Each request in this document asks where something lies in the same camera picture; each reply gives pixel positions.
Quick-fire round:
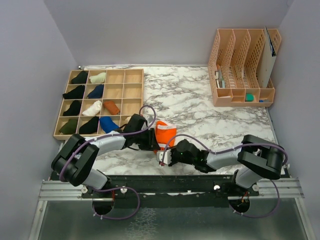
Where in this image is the dark green rolled underwear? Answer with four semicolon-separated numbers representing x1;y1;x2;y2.
59;118;78;135

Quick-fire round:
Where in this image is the black rolled underwear top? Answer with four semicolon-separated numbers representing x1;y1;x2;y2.
70;70;88;85

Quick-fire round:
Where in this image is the aluminium extrusion rail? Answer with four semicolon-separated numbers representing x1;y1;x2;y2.
38;178;305;202

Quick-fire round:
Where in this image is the light green rolled underwear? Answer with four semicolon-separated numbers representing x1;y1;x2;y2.
89;72;107;84

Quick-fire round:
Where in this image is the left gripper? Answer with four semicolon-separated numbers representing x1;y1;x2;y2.
134;127;161;151

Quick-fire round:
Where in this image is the wooden compartment organizer tray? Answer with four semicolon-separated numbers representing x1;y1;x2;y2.
53;69;144;140

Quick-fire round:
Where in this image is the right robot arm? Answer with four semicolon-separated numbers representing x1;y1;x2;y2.
156;134;288;196

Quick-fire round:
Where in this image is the green object in rack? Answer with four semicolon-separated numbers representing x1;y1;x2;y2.
245;93;255;103

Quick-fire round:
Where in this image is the black rolled underwear third row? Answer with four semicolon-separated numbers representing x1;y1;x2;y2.
61;100;82;117

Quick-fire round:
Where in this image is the white board in rack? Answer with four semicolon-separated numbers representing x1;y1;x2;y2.
256;27;277;88

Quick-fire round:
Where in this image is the rust brown underwear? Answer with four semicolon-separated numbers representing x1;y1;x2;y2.
103;100;121;115

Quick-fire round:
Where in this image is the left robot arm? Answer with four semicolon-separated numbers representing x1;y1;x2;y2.
51;114;160;198

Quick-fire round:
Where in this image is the pink plastic file rack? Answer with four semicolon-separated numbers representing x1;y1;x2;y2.
207;28;282;107

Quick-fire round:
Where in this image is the bright orange underwear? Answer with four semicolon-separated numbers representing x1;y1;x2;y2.
155;120;177;151

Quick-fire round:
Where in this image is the blue rolled underwear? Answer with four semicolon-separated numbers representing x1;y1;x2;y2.
99;116;119;134

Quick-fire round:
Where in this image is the beige rolled underwear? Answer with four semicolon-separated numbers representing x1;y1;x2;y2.
124;116;131;124

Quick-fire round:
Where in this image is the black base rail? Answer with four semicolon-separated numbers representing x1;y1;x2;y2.
87;175;251;209

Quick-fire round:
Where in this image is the navy rolled underwear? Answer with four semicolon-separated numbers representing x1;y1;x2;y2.
87;84;104;99

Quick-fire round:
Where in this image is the white rolled underwear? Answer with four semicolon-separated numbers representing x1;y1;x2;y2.
81;100;102;117

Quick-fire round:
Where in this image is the black rolled underwear second row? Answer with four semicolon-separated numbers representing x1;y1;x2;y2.
62;85;85;100

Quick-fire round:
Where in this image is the black rolled underwear bottom row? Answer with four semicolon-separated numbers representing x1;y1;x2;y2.
78;116;99;135

